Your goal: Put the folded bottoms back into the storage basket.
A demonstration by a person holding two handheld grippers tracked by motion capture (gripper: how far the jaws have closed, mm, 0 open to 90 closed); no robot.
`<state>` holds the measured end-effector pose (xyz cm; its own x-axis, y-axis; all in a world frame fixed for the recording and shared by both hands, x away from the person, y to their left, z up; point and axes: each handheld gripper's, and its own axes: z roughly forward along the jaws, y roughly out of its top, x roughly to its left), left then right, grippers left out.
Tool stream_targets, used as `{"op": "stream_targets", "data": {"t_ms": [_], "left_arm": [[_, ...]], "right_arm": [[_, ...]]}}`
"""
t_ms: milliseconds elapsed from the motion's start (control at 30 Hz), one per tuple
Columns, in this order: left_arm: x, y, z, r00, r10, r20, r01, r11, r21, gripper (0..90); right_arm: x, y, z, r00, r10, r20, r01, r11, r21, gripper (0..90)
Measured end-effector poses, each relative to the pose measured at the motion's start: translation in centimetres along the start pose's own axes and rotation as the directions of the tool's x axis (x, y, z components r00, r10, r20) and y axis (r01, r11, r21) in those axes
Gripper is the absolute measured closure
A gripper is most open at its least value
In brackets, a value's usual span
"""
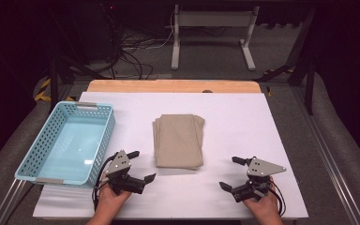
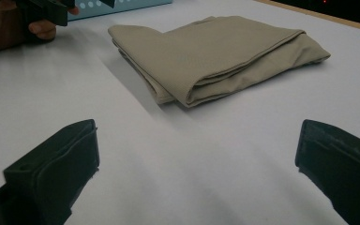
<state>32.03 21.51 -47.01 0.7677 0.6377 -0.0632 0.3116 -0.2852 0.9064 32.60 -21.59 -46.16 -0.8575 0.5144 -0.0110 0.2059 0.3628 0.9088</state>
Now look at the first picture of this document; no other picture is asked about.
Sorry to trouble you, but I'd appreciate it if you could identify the beige cloth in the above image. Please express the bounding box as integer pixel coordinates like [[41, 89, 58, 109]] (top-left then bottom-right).
[[152, 113, 206, 171]]

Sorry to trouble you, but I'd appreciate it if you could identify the black metal stand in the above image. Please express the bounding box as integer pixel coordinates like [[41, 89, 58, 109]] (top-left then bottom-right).
[[256, 7, 317, 116], [47, 55, 111, 114]]

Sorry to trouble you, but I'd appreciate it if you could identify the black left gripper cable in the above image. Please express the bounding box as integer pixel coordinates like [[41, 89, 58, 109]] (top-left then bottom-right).
[[92, 152, 120, 212]]

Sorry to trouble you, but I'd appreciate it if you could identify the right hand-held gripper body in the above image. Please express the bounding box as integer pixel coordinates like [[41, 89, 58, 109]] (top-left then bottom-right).
[[232, 157, 288, 203]]

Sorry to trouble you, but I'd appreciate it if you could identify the light blue plastic basket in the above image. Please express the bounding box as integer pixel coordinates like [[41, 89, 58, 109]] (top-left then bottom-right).
[[14, 100, 116, 189]]

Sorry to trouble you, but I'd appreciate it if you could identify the bundle of floor cables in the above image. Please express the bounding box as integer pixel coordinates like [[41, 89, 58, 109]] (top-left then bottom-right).
[[111, 8, 176, 81]]

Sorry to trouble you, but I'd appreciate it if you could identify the white table mat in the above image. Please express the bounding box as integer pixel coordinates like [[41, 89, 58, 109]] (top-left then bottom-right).
[[32, 91, 309, 220]]

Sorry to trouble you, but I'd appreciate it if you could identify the wooden table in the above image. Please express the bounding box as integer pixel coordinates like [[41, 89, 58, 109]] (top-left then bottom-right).
[[86, 79, 263, 94]]

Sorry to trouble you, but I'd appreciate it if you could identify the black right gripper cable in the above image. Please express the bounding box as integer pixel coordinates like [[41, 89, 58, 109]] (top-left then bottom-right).
[[266, 180, 287, 218]]

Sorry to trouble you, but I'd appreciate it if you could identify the person's right hand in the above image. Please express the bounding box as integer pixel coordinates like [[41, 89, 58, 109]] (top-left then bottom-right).
[[242, 176, 281, 219]]

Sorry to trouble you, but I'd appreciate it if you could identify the aluminium rail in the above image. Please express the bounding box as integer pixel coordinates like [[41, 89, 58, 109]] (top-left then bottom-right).
[[289, 85, 360, 225], [0, 177, 27, 225]]

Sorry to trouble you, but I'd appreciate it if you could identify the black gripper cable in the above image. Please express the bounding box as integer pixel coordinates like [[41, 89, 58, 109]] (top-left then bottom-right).
[[92, 152, 120, 212], [266, 180, 287, 218]]

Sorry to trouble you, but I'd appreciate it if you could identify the white metal stand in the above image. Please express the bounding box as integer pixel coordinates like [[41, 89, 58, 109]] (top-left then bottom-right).
[[171, 4, 261, 71]]

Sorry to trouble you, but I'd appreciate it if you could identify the person's left hand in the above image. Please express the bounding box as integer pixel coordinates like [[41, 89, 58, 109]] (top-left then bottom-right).
[[97, 177, 133, 217]]

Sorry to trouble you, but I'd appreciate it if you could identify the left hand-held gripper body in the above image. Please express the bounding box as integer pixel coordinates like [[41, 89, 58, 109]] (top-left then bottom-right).
[[105, 149, 147, 196]]

